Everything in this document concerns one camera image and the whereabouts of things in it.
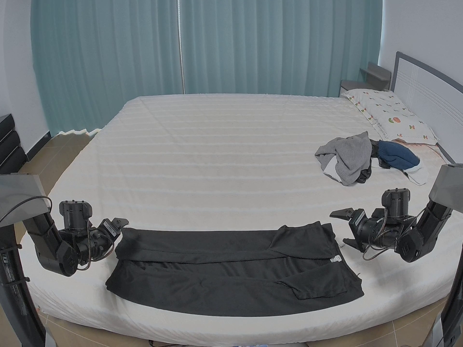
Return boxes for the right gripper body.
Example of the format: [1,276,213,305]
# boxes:
[348,209,387,251]

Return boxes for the blue-green curtain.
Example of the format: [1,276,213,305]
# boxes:
[31,0,183,136]
[180,0,384,96]

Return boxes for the black T-shirt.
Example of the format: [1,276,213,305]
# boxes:
[106,221,365,314]

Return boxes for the grey bedside table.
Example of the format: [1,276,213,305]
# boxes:
[340,62,392,92]

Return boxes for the dark blue garment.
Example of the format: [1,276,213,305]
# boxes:
[377,140,421,170]

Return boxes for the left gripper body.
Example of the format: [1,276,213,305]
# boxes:
[89,218,122,257]

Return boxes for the grey garment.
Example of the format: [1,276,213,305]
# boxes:
[315,131,372,186]

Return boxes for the bed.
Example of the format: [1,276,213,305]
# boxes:
[22,51,463,342]

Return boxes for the black chest of drawers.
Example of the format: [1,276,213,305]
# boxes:
[0,114,29,174]

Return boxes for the white printed pillow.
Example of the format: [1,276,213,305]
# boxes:
[342,88,440,145]

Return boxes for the white knit garment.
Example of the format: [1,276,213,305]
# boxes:
[403,161,429,186]

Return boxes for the black garment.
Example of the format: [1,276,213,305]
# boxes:
[356,140,391,184]

